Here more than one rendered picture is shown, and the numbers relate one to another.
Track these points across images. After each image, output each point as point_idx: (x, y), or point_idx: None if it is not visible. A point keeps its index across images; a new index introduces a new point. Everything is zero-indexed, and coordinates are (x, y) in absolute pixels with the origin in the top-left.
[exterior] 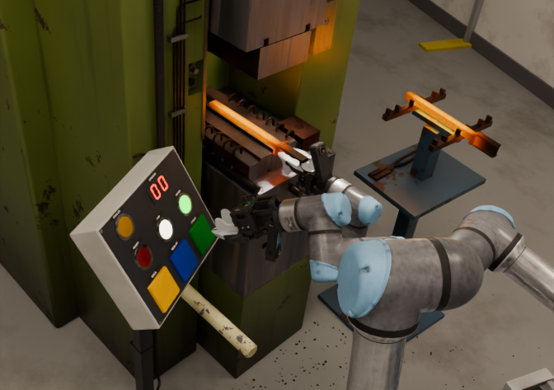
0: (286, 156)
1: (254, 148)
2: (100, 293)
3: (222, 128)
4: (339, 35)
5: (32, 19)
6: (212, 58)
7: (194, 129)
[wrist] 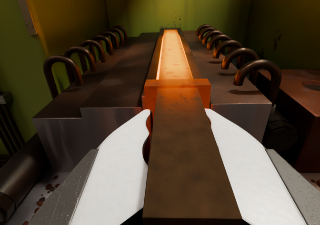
0: (132, 130)
1: (119, 83)
2: None
3: (133, 52)
4: None
5: None
6: (219, 3)
7: None
